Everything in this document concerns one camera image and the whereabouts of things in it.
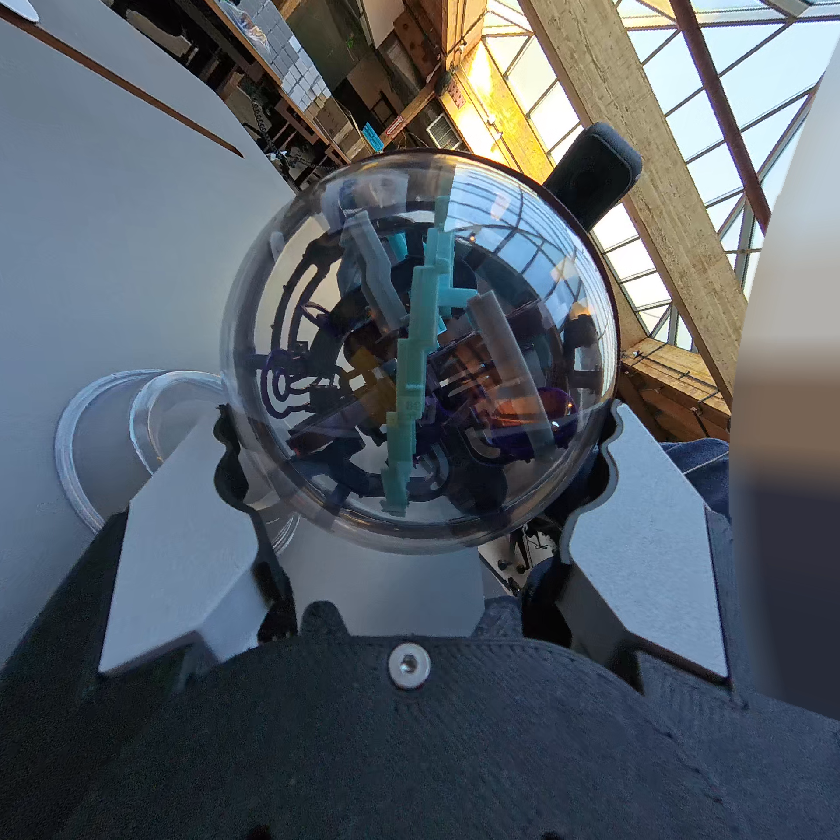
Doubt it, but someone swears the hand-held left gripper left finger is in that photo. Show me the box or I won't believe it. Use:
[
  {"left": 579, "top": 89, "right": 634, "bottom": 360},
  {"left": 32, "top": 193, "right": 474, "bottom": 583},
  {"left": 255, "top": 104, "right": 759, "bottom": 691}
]
[{"left": 97, "top": 403, "right": 298, "bottom": 678}]

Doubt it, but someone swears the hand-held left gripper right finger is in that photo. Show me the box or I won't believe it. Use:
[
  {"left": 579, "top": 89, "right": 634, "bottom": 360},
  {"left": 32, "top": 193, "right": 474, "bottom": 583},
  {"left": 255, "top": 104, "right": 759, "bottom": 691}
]
[{"left": 523, "top": 400, "right": 731, "bottom": 685}]

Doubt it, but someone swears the clear plastic ball stand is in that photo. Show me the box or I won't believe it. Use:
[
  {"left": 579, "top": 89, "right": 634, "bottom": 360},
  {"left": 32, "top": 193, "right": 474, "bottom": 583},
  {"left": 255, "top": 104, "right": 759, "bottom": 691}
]
[{"left": 54, "top": 369, "right": 303, "bottom": 559}]

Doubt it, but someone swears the clear plastic maze ball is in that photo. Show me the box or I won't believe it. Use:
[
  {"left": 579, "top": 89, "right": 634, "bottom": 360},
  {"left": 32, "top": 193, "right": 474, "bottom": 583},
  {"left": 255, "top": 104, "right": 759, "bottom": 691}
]
[{"left": 220, "top": 150, "right": 621, "bottom": 555}]

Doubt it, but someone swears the person's dark blue clothing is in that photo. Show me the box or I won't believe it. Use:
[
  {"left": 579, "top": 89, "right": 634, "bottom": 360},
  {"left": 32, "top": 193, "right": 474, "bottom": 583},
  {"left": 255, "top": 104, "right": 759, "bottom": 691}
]
[{"left": 659, "top": 438, "right": 732, "bottom": 522}]

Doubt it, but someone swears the black swivel chair base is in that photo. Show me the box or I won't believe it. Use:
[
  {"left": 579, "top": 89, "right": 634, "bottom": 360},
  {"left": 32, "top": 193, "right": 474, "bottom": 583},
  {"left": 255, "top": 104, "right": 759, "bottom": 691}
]
[{"left": 482, "top": 518, "right": 562, "bottom": 592}]

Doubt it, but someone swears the cardboard box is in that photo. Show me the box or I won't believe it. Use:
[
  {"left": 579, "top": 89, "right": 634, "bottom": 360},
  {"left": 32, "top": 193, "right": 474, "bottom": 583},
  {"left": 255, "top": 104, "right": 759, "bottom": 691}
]
[{"left": 315, "top": 98, "right": 362, "bottom": 158}]

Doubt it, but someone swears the stack of white boxes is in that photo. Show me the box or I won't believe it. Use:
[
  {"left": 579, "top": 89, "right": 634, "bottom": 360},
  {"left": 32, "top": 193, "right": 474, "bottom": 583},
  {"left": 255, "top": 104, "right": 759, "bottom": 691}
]
[{"left": 266, "top": 13, "right": 332, "bottom": 112}]

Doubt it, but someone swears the wooden work table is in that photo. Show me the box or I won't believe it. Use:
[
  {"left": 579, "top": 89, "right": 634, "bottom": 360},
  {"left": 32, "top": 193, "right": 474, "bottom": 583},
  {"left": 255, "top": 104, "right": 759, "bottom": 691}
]
[{"left": 203, "top": 0, "right": 355, "bottom": 165}]

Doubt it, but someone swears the black coiled cable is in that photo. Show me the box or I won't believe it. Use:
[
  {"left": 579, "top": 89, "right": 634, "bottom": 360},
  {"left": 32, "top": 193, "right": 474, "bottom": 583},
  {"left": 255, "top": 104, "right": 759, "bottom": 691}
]
[{"left": 246, "top": 92, "right": 277, "bottom": 153}]

